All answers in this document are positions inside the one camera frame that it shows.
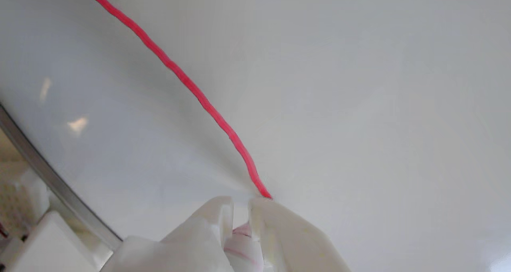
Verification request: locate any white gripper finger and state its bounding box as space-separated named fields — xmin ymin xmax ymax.
xmin=160 ymin=196 xmax=234 ymax=247
xmin=248 ymin=197 xmax=353 ymax=272

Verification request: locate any red whiteboard marker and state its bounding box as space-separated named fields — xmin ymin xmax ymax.
xmin=224 ymin=222 xmax=265 ymax=272

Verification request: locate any white whiteboard with metal frame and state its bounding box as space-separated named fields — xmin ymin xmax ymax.
xmin=0 ymin=0 xmax=511 ymax=272

